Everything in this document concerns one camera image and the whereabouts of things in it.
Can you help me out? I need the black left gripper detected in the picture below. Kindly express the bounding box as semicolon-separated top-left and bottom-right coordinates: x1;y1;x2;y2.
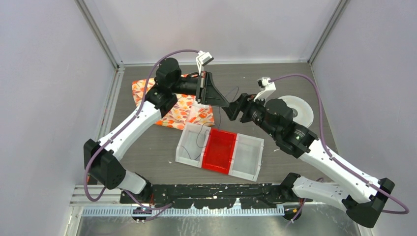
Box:
171;71;230;107

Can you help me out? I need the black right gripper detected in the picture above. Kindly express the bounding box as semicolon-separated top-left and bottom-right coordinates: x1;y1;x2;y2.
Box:
223;91;278;138

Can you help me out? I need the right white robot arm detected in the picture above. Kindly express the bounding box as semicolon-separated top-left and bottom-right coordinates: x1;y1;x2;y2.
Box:
223;93;395;228

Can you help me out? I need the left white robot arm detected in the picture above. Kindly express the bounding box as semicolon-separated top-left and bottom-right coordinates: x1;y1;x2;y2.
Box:
84;53;229;204

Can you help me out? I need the floral orange cloth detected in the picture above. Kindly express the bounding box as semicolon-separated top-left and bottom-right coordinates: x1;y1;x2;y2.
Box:
131;78;215;130

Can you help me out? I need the red plastic bin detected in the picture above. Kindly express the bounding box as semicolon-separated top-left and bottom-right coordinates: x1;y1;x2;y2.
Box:
202;128;237;175

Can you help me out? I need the right white plastic bin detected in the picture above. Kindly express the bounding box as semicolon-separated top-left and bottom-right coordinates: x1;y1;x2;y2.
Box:
228;133;264;182

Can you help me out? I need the white plastic bin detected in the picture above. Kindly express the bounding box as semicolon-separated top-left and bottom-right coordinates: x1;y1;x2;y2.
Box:
175;123;211;168
228;133;264;182

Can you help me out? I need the left white plastic bin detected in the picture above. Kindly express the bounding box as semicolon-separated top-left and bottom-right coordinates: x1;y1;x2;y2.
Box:
175;123;211;168

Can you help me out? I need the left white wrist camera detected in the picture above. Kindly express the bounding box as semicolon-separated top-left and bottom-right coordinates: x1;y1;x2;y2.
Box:
196;51;214;75

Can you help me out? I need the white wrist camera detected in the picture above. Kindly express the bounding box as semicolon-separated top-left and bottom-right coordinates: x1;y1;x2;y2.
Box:
196;51;214;75
254;77;276;101

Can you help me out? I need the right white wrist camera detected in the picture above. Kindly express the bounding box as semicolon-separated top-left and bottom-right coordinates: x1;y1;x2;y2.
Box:
254;77;276;101

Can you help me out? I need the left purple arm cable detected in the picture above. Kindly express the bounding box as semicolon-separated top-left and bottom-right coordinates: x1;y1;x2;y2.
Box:
83;49;200;203

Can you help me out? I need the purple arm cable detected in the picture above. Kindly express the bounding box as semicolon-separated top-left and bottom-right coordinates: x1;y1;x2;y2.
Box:
83;49;200;203
270;73;410;215

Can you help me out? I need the white perforated cable spool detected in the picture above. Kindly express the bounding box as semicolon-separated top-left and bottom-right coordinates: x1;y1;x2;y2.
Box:
279;95;314;128

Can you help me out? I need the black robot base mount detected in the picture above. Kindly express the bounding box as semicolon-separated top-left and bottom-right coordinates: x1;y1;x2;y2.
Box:
133;183;302;209

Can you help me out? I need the slotted white cable duct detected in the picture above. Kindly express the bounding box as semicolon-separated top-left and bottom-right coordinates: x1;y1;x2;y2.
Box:
81;205;285;217

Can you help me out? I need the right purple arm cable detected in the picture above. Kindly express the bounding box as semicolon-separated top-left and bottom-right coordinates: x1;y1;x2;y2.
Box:
270;73;410;215

